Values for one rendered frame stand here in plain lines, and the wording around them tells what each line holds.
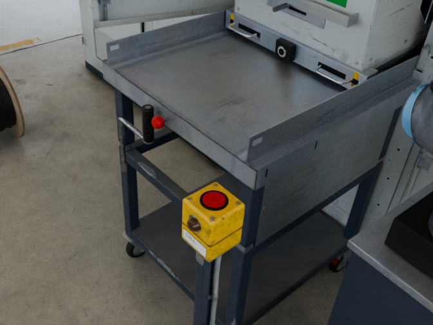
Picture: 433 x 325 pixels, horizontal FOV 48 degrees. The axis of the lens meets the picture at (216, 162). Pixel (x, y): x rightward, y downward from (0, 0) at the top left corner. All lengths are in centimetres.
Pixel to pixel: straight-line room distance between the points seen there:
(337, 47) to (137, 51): 56
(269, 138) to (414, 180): 70
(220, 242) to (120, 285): 105
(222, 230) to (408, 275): 38
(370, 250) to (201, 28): 89
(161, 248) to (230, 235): 89
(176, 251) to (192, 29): 75
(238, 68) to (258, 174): 47
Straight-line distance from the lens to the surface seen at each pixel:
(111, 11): 164
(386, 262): 102
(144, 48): 146
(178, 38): 153
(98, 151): 246
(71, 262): 196
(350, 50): 134
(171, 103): 124
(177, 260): 170
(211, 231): 81
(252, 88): 132
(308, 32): 142
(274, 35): 149
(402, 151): 165
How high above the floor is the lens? 147
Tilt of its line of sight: 38 degrees down
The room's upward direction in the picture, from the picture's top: 4 degrees clockwise
